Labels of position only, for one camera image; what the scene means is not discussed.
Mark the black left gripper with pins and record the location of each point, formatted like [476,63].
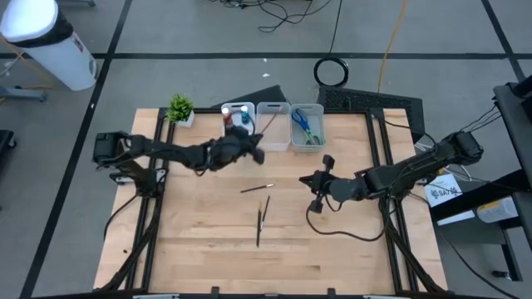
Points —
[232,147]

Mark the white trash can black liner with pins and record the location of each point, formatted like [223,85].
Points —
[54,58]

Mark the black flat panel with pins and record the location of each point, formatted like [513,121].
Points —
[262,97]

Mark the black metal table frame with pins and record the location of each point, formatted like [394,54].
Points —
[159,124]

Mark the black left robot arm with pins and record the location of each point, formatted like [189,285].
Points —
[166,149]

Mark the black metal side table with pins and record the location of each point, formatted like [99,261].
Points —
[515,124]

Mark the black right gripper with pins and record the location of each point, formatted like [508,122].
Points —
[334,189]

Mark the red paint bottle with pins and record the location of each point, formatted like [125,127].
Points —
[227,117]

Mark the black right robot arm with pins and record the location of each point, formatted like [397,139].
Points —
[415,170]

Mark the green plant in white pot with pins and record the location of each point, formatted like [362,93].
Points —
[180,109]

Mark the blue paint bottle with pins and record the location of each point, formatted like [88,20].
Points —
[244,115]

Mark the black perforated panel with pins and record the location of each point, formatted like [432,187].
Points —
[365,99]

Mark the grey floor stand base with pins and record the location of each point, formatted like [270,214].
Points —
[21,93]

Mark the white printed paper sheet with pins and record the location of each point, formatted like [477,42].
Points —
[442,191]

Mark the translucent plastic jug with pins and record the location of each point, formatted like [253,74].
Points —
[496,209]

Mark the white plastic storage bin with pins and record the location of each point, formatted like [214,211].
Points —
[280,137]
[318,120]
[237,109]

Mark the white flat box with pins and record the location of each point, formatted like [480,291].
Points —
[455,218]

